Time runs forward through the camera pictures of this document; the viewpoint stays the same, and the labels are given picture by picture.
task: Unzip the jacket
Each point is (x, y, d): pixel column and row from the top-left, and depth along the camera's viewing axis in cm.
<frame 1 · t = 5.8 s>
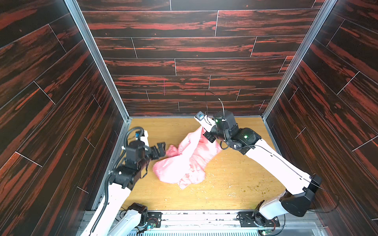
left hand: (159, 145, 73), fingers open
right hand: (209, 122, 72), fingers closed
pink printed jacket: (185, 165, 80), point 15 cm above the table

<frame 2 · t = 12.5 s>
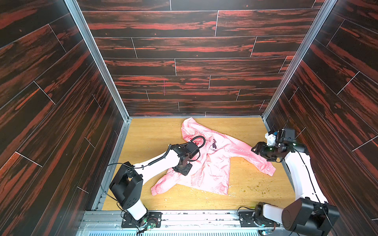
left hand: (184, 170, 84), fingers open
right hand: (259, 151, 81), fingers open
pink printed jacket: (210, 172, 92), on the table

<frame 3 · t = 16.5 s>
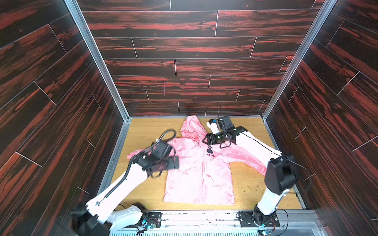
left hand: (173, 162, 78), fingers open
right hand: (208, 138, 90), fingers open
pink printed jacket: (205, 173, 90), point 2 cm above the table

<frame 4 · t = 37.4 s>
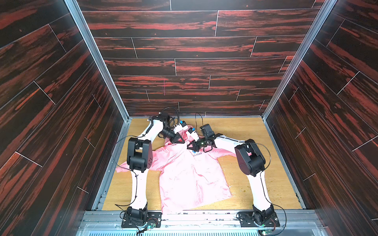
left hand: (184, 141, 94), fingers closed
right hand: (189, 145, 100), fingers closed
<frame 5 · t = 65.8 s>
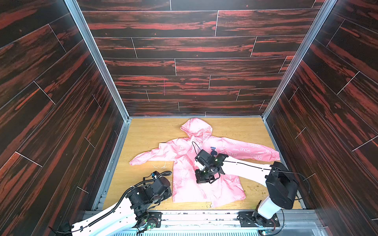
left hand: (174, 192, 79), fingers closed
right hand: (197, 179, 83), fingers closed
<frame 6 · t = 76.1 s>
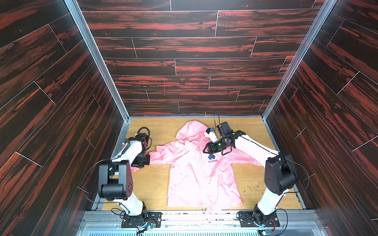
left hand: (142, 166, 89), fingers closed
right hand: (208, 149, 90), fingers open
